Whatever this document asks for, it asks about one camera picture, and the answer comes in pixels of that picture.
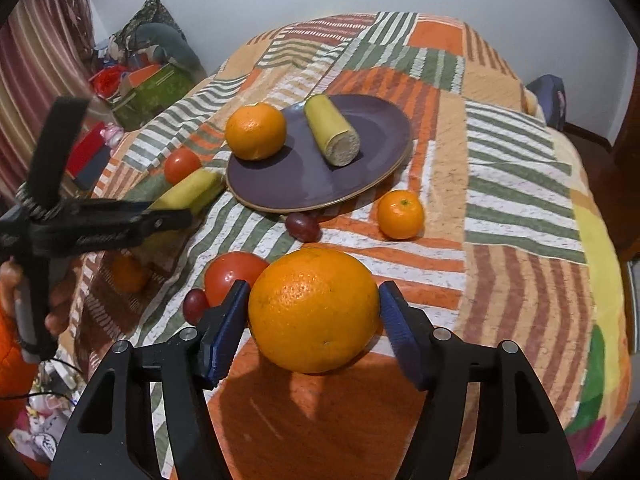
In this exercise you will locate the small tangerine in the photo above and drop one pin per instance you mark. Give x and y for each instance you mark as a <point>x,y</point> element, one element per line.
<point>400,215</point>
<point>128,274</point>

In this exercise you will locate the pink toy figure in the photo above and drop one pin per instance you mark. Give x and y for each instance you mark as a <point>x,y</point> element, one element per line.
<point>112,134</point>

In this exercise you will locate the green storage box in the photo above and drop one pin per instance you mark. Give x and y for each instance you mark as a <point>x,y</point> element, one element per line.
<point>145,93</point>

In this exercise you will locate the striped brown curtain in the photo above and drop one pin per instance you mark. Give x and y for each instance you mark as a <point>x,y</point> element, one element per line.
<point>46,50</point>

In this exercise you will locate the blue backpack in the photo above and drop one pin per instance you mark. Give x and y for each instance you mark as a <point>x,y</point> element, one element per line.
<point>550,94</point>

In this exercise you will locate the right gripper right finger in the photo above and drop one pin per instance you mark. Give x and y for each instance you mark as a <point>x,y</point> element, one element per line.
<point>518,434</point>

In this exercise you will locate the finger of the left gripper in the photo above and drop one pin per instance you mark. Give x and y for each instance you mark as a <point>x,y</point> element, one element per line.
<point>147,226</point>

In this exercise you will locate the purple ceramic plate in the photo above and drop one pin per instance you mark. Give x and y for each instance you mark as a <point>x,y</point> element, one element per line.
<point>298,177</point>

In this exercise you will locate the person left hand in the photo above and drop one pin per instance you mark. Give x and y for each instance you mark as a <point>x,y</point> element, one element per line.
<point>48,304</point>

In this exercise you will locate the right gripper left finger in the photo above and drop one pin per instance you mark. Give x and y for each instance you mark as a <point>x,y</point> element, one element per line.
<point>110,434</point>

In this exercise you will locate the red tomato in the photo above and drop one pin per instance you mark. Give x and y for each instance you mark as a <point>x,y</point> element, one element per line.
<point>180,164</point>
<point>224,270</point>

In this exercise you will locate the red box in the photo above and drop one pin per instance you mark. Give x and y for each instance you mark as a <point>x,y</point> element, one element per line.
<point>85,149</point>

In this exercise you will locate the large orange with sticker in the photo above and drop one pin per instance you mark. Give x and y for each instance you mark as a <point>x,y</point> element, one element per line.
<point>255,132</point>

